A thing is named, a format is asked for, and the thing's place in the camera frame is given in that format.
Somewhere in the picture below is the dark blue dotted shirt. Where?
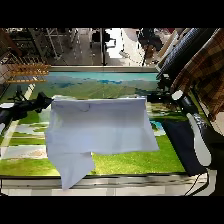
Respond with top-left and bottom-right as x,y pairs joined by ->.
155,28 -> 218,82

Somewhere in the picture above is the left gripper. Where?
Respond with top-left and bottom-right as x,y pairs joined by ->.
33,92 -> 54,113

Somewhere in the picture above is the brown checked shirt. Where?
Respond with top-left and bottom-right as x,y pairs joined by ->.
169,28 -> 224,123

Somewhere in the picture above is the white T-shirt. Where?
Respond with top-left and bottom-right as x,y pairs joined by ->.
44,95 -> 161,192

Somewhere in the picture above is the black cable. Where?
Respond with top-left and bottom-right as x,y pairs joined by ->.
184,168 -> 215,197

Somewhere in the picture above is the dark blue garment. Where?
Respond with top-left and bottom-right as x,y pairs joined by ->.
161,118 -> 210,177

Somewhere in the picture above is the silver frame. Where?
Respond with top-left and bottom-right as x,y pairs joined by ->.
0,173 -> 224,197

